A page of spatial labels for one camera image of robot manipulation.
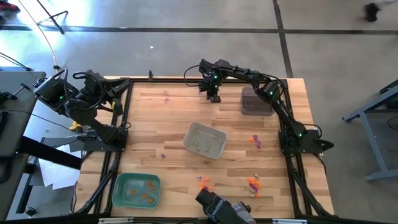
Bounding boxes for green plastic bin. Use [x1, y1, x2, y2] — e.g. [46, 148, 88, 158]
[111, 172, 162, 210]

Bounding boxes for white bar handle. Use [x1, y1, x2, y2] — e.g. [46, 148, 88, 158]
[272, 218, 308, 224]
[98, 217, 135, 224]

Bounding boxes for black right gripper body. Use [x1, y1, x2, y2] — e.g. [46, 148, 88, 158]
[198, 58, 226, 93]

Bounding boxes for black aluminium table frame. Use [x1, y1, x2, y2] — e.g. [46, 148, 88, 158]
[72, 68, 336, 220]

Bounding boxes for dark grey side desk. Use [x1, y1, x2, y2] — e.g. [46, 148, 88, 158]
[0, 70, 47, 220]

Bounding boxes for black desk support frame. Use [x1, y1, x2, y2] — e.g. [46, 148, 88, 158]
[15, 136, 83, 215]

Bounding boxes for black handheld device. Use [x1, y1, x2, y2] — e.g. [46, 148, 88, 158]
[195, 188, 256, 224]

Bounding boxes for yellow floor hose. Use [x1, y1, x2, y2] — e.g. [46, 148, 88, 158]
[17, 0, 60, 71]

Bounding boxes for blue-grey table frame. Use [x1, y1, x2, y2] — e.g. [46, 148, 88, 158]
[341, 79, 398, 182]

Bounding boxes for black tripod stand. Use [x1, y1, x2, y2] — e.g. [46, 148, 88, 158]
[35, 0, 69, 35]

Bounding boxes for dark translucent plastic bin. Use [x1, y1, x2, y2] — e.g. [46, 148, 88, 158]
[240, 86, 276, 117]

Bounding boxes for white paper sheets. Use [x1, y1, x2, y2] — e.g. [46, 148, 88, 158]
[37, 144, 82, 191]

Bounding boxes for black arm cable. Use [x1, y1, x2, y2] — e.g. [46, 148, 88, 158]
[182, 63, 203, 88]
[63, 70, 106, 112]

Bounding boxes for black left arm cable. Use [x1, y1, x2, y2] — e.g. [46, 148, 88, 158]
[63, 70, 106, 112]

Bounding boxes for white plastic bin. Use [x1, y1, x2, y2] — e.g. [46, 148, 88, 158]
[182, 121, 228, 161]

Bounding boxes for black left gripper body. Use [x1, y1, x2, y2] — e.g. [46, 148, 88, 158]
[77, 72, 108, 108]

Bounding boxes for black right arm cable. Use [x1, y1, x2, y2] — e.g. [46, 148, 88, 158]
[182, 63, 203, 88]

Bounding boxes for red floor item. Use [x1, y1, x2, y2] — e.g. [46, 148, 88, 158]
[0, 1, 21, 13]

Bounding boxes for thin black floor cable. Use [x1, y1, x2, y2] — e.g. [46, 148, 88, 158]
[0, 52, 34, 72]

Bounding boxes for black desk clamp tool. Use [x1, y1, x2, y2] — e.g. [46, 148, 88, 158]
[0, 82, 32, 105]

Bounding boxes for person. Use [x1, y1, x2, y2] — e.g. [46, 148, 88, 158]
[363, 1, 381, 23]

